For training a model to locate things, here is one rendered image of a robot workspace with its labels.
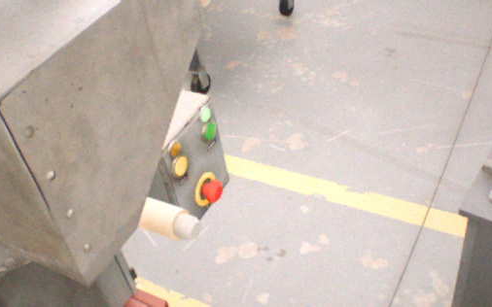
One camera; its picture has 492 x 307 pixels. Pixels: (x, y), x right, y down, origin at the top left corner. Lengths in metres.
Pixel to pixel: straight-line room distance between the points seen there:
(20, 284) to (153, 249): 1.32
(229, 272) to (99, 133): 1.80
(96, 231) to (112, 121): 0.07
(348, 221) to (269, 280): 0.39
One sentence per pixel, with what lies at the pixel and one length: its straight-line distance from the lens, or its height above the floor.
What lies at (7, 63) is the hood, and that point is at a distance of 0.31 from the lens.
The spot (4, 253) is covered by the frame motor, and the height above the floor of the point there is 1.19.
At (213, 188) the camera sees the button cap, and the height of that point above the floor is 0.99.
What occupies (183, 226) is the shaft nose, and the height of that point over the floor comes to 1.26.
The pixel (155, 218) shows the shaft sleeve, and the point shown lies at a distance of 0.57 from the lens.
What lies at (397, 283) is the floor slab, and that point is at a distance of 2.04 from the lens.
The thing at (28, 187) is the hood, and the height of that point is 1.47.
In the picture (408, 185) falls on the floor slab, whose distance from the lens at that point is 2.36.
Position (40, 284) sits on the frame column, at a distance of 1.01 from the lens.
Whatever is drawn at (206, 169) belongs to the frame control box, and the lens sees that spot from 0.99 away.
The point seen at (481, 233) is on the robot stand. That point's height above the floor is 0.63.
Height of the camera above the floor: 1.66
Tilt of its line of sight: 40 degrees down
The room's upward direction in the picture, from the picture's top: 11 degrees counter-clockwise
